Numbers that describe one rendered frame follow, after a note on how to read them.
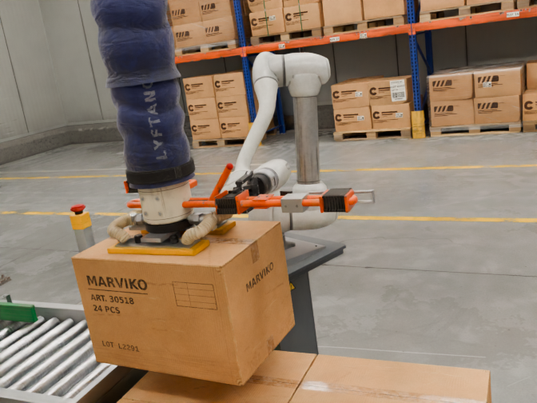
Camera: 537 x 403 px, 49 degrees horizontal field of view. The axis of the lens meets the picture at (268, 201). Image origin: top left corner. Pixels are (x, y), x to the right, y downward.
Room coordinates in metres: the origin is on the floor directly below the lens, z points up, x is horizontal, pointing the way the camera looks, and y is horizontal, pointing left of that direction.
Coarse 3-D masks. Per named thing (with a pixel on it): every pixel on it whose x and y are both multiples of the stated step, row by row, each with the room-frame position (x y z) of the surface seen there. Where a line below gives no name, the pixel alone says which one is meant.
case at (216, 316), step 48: (240, 240) 1.81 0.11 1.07; (96, 288) 1.85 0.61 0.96; (144, 288) 1.75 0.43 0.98; (192, 288) 1.66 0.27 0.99; (240, 288) 1.67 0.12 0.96; (288, 288) 1.94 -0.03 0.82; (96, 336) 1.87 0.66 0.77; (144, 336) 1.77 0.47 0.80; (192, 336) 1.67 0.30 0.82; (240, 336) 1.63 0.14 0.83; (240, 384) 1.60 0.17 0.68
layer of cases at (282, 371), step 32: (288, 352) 1.98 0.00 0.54; (160, 384) 1.89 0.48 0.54; (192, 384) 1.86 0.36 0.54; (224, 384) 1.83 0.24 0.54; (256, 384) 1.80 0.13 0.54; (288, 384) 1.77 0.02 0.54; (320, 384) 1.75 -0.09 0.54; (352, 384) 1.72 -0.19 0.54; (384, 384) 1.70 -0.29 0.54; (416, 384) 1.67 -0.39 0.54; (448, 384) 1.65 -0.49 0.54; (480, 384) 1.62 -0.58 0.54
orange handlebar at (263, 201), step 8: (192, 184) 2.13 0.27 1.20; (136, 200) 1.99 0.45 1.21; (248, 200) 1.77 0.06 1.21; (256, 200) 1.74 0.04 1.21; (264, 200) 1.73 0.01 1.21; (272, 200) 1.73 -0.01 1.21; (304, 200) 1.68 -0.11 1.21; (312, 200) 1.67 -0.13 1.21; (352, 200) 1.62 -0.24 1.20; (136, 208) 1.95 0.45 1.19; (256, 208) 1.74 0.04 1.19; (264, 208) 1.73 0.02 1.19
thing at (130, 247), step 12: (132, 240) 1.90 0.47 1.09; (168, 240) 1.84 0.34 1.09; (180, 240) 1.82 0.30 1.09; (204, 240) 1.80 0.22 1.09; (108, 252) 1.86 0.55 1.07; (120, 252) 1.84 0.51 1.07; (132, 252) 1.82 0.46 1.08; (144, 252) 1.80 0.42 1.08; (156, 252) 1.78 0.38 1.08; (168, 252) 1.76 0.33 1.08; (180, 252) 1.74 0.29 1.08; (192, 252) 1.72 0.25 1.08
